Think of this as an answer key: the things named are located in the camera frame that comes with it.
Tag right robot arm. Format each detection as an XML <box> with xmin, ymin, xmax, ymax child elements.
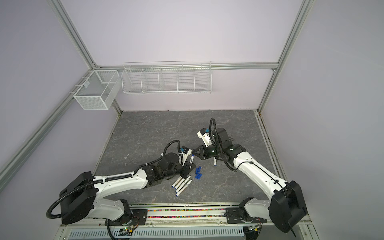
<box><xmin>193</xmin><ymin>128</ymin><xmax>308</xmax><ymax>233</ymax></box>

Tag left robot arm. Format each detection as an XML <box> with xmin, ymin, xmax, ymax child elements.
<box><xmin>46</xmin><ymin>153</ymin><xmax>196</xmax><ymax>225</ymax></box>

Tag white mesh box basket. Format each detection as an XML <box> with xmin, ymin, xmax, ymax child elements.
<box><xmin>74</xmin><ymin>70</ymin><xmax>122</xmax><ymax>111</ymax></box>

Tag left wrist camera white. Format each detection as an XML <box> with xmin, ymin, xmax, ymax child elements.
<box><xmin>179</xmin><ymin>146</ymin><xmax>192</xmax><ymax>166</ymax></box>

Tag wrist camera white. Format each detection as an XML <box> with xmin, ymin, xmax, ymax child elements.
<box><xmin>179</xmin><ymin>146</ymin><xmax>192</xmax><ymax>166</ymax></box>
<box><xmin>197</xmin><ymin>128</ymin><xmax>213</xmax><ymax>147</ymax></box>

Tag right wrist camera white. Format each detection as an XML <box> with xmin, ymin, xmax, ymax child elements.
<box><xmin>197</xmin><ymin>128</ymin><xmax>213</xmax><ymax>147</ymax></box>

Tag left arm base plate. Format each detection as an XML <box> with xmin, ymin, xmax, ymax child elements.
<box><xmin>110</xmin><ymin>209</ymin><xmax>148</xmax><ymax>226</ymax></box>

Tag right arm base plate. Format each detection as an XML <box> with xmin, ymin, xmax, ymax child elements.
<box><xmin>224</xmin><ymin>207</ymin><xmax>267</xmax><ymax>224</ymax></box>

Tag white wire shelf basket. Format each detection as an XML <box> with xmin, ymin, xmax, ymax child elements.
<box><xmin>122</xmin><ymin>61</ymin><xmax>213</xmax><ymax>94</ymax></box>

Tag white vented cable duct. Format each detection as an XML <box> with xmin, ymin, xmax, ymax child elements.
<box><xmin>68</xmin><ymin>227</ymin><xmax>245</xmax><ymax>240</ymax></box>

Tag aluminium frame rails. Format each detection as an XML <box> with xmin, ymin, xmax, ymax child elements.
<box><xmin>0</xmin><ymin>0</ymin><xmax>316</xmax><ymax>240</ymax></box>

